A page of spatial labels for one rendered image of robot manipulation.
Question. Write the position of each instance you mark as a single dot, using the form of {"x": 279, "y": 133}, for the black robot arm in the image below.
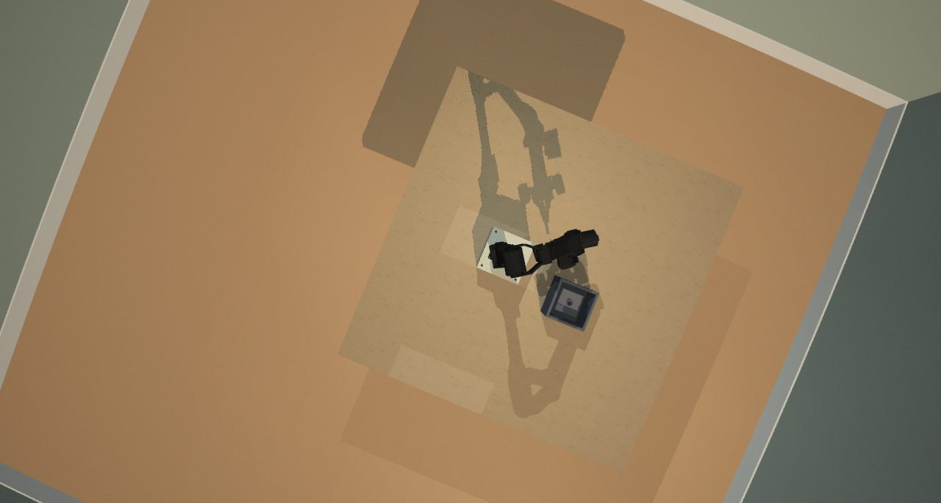
{"x": 565, "y": 249}

